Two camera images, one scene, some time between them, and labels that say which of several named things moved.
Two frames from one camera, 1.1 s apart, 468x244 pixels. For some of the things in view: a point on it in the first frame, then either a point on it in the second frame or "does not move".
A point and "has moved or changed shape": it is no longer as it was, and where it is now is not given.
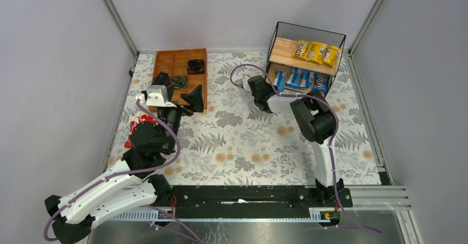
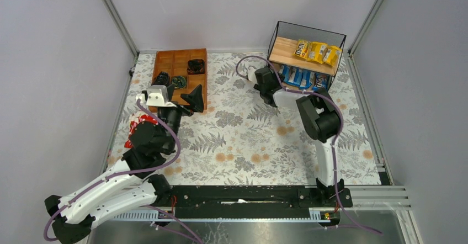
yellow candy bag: x=332 y=56 does not move
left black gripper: x=179 y=101 does not move
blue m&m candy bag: x=320 y=81 does not move
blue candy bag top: x=281 y=81 has moved or changed shape
